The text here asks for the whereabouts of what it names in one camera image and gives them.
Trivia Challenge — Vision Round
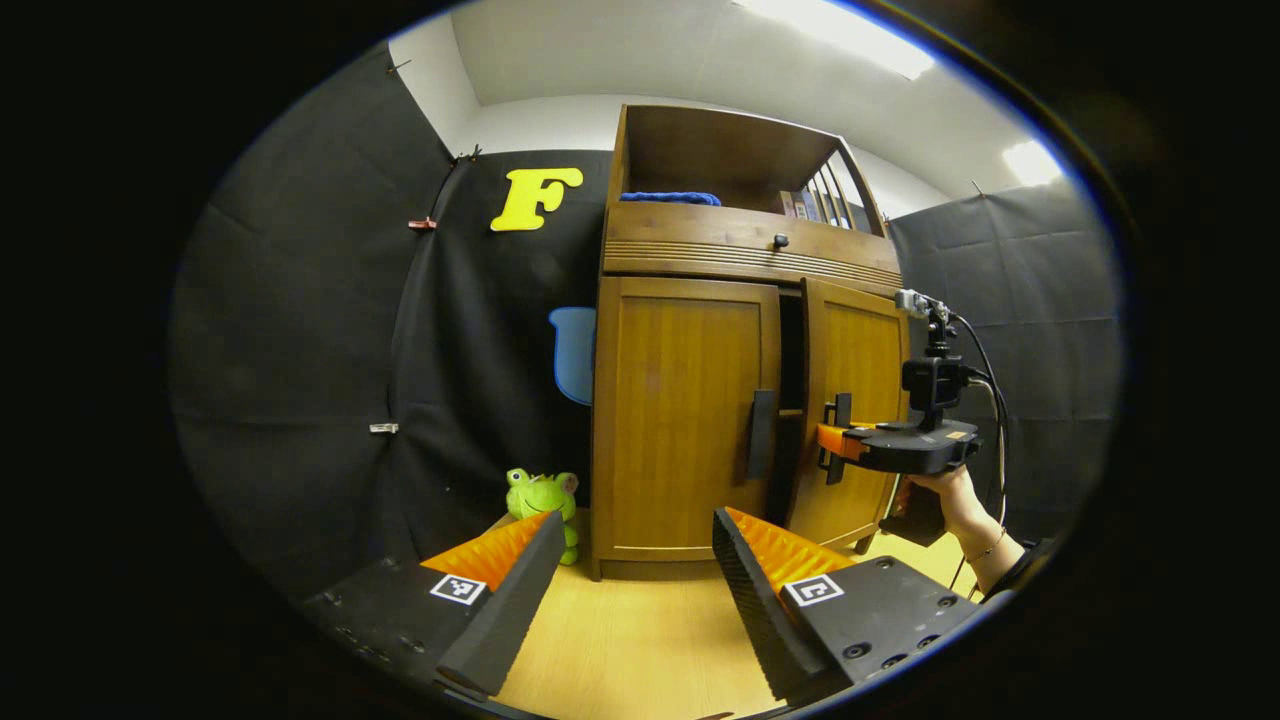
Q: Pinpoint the black door handle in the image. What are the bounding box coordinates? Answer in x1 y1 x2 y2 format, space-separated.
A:
746 389 778 481
822 393 853 486

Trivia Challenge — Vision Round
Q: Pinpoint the wooden double-door shoe cabinet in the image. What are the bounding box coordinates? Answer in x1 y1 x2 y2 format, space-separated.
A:
588 104 913 581

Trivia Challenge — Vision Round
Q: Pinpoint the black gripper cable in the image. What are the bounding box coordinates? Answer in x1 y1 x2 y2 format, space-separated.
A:
945 312 1011 591

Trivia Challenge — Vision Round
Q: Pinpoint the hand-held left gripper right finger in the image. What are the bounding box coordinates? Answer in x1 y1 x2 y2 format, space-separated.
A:
712 505 986 706

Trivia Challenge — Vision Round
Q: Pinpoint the wooden shoe cabinet door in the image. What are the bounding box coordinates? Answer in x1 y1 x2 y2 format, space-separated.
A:
787 278 911 549
590 276 782 563

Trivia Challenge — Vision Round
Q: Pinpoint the large ceiling light panel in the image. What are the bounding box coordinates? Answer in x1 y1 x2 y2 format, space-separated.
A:
735 0 936 81

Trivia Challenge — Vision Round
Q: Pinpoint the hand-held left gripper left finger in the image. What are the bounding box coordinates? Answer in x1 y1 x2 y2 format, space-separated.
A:
300 510 567 701

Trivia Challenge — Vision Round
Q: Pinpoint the small ceiling light panel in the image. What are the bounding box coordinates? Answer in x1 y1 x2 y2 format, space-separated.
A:
1003 140 1063 187

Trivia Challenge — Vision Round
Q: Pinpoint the green frog plush toy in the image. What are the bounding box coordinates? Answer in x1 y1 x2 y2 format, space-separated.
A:
505 468 581 566

